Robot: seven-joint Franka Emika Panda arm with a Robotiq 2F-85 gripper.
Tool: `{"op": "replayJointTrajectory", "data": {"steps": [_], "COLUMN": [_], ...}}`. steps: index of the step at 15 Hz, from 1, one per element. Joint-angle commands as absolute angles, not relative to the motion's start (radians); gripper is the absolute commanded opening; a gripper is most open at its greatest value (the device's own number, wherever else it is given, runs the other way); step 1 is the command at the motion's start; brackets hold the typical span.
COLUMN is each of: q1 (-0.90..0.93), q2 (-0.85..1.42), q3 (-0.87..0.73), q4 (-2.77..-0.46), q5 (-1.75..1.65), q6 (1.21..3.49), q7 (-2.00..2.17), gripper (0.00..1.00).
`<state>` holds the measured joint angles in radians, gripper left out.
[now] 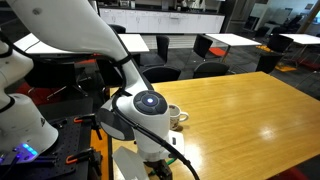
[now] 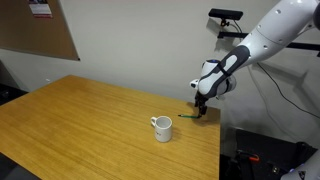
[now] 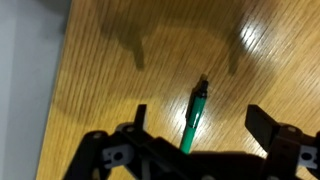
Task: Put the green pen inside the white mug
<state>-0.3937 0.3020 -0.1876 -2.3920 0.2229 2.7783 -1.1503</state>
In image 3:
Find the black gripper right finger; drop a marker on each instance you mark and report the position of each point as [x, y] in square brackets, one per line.
[283, 146]

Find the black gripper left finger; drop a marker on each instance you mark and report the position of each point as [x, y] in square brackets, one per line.
[100, 151]

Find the green pen with black clip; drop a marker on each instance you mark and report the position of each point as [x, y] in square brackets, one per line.
[196, 106]

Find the wooden table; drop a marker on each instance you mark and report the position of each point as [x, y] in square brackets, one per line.
[116, 83]

